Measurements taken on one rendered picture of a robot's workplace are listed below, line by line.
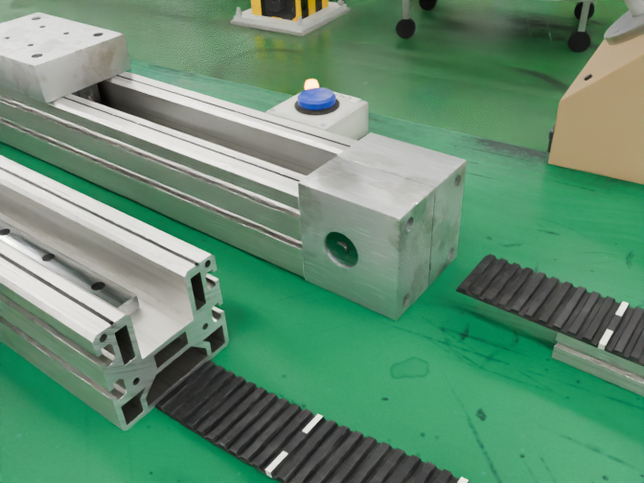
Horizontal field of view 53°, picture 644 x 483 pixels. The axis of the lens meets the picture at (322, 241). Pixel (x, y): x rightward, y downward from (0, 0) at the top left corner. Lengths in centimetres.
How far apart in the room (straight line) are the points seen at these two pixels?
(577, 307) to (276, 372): 22
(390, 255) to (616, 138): 31
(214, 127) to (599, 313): 38
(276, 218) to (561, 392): 25
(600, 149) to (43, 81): 56
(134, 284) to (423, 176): 23
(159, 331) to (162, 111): 31
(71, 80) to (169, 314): 34
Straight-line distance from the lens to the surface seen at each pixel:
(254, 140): 62
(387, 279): 48
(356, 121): 69
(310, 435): 42
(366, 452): 40
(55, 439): 47
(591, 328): 48
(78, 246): 53
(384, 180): 49
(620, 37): 78
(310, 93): 69
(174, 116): 69
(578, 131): 71
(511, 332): 51
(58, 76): 73
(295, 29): 364
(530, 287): 50
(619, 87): 68
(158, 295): 47
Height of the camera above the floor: 112
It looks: 36 degrees down
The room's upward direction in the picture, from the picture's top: 3 degrees counter-clockwise
